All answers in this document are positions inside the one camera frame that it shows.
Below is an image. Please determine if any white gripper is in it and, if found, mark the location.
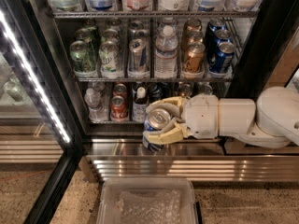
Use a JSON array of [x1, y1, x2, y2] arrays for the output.
[[143, 95, 219, 145]]

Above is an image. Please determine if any blue pepsi can front bottom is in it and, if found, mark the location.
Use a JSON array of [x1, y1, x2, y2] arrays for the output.
[[143, 108, 171, 152]]

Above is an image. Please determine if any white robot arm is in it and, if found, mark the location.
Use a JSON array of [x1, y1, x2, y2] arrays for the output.
[[143, 87, 299, 148]]

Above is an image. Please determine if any gold can rear bottom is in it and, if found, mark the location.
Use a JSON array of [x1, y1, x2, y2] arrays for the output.
[[178, 83, 192, 97]]

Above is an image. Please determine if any blue pepsi can rear bottom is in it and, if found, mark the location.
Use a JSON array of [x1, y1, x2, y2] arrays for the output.
[[148, 82, 171, 103]]

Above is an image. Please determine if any silver can rear bottom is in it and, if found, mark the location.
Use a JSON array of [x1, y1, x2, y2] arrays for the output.
[[197, 84, 213, 95]]

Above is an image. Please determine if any red coke can front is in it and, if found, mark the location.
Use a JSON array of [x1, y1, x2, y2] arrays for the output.
[[110, 96, 128, 121]]

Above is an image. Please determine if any red coke can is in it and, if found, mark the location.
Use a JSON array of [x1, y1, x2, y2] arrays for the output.
[[110, 96, 128, 121], [113, 83, 128, 100]]

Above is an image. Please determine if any gold can front middle shelf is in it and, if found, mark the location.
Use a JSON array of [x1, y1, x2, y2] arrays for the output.
[[182, 42, 206, 74]]

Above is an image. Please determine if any red coke can rear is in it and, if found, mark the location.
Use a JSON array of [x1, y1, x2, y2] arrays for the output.
[[113, 83, 128, 100]]

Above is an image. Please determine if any clear water bottle middle shelf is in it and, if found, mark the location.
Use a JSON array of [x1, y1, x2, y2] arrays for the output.
[[154, 25, 178, 78]]

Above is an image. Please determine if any clear water bottle shelf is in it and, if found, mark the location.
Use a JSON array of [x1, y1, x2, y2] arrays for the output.
[[154, 25, 178, 78], [84, 88, 107, 122]]

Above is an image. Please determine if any silver blue can front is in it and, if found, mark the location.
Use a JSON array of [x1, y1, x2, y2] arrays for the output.
[[129, 38, 149, 73]]

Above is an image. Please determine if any blue pepsi can front middle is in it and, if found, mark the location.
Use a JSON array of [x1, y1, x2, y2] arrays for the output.
[[209, 42, 235, 74]]

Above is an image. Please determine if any clear water bottle bottom shelf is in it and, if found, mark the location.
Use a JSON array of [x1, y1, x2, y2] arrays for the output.
[[84, 88, 107, 122]]

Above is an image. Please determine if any gold can middle row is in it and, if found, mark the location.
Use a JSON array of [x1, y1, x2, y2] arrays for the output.
[[185, 31, 204, 45]]

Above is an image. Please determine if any white green 7up can front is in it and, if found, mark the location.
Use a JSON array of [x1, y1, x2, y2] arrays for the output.
[[99, 40, 121, 73]]

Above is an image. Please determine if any blue pepsi can middle row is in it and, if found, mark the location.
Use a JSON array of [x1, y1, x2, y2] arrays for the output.
[[207, 28, 234, 58]]

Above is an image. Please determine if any blue pepsi can rear middle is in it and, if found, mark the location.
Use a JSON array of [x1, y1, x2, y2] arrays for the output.
[[206, 18, 226, 41]]

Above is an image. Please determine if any green can front middle shelf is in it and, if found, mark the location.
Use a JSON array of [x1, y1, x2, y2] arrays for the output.
[[70, 40, 95, 73]]

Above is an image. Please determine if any green can middle row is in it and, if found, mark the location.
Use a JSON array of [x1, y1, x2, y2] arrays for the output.
[[75, 28, 95, 47]]

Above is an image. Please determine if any glass fridge door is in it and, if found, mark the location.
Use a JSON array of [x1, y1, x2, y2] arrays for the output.
[[0, 0, 83, 224]]

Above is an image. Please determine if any dark drink bottle white cap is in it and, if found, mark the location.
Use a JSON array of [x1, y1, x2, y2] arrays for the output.
[[133, 87, 149, 122]]

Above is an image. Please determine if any clear plastic bin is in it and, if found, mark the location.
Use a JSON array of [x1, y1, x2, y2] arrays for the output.
[[96, 177, 203, 224]]

